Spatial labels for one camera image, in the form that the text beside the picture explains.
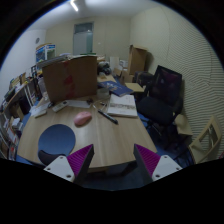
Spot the light wooden chair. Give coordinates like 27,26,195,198
188,115,222,164

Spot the blue white display box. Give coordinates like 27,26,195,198
36,43,56,63

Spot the pink computer mouse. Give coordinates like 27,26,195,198
73,111,92,126

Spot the white remote control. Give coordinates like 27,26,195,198
52,101,68,113

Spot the white closed book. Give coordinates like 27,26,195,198
107,94,137,117

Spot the white paper sheet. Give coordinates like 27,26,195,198
67,100,90,109

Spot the tall cardboard box background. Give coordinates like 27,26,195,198
128,45,147,75

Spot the black marker pen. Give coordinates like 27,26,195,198
97,109,118,125

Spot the grey door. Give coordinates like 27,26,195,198
73,22,93,55

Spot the blue round mouse pad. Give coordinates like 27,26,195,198
37,124,77,157

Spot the blue book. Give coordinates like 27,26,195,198
98,81,133,97

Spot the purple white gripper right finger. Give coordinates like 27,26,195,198
133,144,182,184

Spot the ceiling light tube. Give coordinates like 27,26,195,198
70,0,78,12

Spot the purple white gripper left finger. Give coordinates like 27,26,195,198
44,144,94,183

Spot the wooden bookshelf left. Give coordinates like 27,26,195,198
0,75,42,160

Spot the large brown cardboard box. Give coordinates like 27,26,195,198
42,56,97,102

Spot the black office chair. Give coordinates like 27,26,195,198
137,65,183,138

